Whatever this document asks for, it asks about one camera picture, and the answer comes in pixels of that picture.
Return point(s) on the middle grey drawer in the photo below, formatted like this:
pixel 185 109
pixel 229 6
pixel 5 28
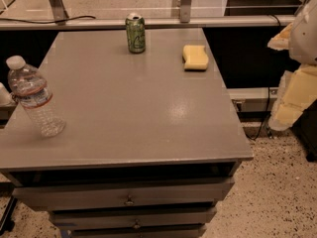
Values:
pixel 134 218

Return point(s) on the yellow sponge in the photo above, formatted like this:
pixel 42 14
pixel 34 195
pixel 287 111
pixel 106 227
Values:
pixel 195 57

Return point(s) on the grey drawer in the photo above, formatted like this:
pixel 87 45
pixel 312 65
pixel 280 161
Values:
pixel 121 194
pixel 134 218
pixel 175 231

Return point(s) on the green soda can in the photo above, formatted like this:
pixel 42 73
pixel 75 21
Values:
pixel 136 36

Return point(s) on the top grey drawer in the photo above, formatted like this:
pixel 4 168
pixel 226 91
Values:
pixel 121 194

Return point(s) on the clear plastic water bottle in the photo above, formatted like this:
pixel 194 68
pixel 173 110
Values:
pixel 32 91

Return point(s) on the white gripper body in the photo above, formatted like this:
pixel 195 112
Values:
pixel 305 39

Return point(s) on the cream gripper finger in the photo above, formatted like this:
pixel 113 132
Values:
pixel 296 92
pixel 280 41

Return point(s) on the bottom grey drawer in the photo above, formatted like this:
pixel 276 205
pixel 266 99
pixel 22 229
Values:
pixel 175 231

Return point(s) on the grey metal frame rail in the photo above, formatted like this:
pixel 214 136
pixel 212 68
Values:
pixel 110 14

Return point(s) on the grey drawer cabinet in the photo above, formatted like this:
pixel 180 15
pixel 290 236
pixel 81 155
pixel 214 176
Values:
pixel 129 118

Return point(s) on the white object at left edge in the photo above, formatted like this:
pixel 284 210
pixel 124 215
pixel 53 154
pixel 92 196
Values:
pixel 5 96

